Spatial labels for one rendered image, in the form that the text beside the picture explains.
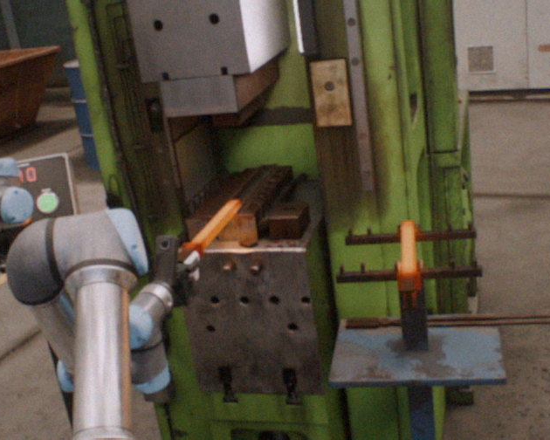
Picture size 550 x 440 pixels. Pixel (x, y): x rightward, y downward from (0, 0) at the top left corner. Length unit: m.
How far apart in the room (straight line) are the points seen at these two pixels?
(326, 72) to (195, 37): 0.34
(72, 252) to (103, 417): 0.28
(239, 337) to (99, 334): 1.01
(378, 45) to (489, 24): 5.14
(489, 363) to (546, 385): 1.23
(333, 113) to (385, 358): 0.65
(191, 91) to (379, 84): 0.48
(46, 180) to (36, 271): 0.89
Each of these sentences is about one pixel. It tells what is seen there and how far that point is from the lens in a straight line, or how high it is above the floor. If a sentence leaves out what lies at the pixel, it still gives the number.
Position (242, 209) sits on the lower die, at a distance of 2.10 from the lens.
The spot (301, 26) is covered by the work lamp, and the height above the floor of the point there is 1.45.
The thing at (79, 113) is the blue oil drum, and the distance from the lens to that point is 6.69.
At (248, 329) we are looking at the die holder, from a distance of 2.15.
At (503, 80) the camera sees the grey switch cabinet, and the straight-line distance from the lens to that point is 7.20.
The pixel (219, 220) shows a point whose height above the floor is 1.01.
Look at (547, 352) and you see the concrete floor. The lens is 3.26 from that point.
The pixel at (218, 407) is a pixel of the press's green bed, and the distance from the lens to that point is 2.33.
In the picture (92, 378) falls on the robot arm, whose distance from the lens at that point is 1.18.
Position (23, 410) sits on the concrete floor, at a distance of 3.41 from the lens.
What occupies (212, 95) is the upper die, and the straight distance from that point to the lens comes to 1.99.
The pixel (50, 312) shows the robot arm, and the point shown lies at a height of 1.11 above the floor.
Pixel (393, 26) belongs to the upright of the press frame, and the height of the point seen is 1.42.
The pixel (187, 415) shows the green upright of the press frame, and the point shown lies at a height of 0.23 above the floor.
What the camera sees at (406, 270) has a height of 0.98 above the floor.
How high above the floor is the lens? 1.69
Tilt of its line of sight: 20 degrees down
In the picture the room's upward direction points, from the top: 8 degrees counter-clockwise
